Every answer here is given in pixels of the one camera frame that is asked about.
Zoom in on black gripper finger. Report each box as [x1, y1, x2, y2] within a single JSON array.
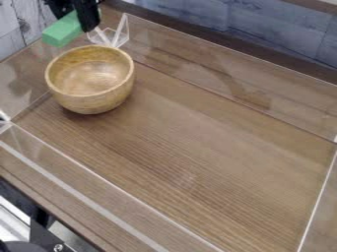
[[70, 0, 100, 32], [42, 0, 73, 19]]

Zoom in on green rectangular block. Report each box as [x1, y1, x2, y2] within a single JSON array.
[[41, 11, 84, 47]]

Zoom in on wooden bowl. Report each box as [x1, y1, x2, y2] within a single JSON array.
[[44, 45, 135, 114]]

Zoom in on clear acrylic corner bracket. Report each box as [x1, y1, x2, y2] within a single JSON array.
[[86, 14, 128, 48]]

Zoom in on clear acrylic tray wall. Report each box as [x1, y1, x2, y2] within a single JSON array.
[[0, 120, 224, 252]]

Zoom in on black table frame bracket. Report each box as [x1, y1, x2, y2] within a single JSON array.
[[29, 217, 85, 252]]

